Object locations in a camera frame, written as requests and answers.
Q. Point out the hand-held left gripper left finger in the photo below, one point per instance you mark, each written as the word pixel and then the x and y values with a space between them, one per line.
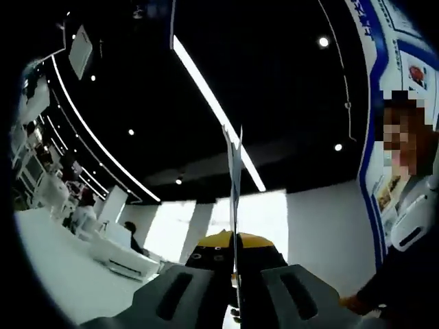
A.
pixel 205 260

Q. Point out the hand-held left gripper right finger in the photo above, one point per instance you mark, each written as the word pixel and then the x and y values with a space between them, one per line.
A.
pixel 264 260

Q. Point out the aligned bundle of printing papers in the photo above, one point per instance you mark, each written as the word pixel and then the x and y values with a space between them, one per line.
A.
pixel 235 188

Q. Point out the large bright window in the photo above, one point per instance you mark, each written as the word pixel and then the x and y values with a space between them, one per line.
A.
pixel 254 226

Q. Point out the small bright window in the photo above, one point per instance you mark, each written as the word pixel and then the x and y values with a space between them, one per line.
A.
pixel 168 233

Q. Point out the white printer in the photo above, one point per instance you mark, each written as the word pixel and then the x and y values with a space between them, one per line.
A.
pixel 127 260

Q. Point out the person's black shirt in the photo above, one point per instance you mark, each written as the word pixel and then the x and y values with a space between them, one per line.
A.
pixel 411 274

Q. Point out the white chest-worn device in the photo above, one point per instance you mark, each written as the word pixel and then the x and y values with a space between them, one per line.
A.
pixel 411 222

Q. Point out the long curved ceiling light strip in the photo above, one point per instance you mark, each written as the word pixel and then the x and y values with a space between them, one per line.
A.
pixel 212 103
pixel 96 144

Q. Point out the ceiling air conditioner unit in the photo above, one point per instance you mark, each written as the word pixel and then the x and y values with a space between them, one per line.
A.
pixel 80 51

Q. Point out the blue white wall display board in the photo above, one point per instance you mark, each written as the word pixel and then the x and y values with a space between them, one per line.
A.
pixel 384 51

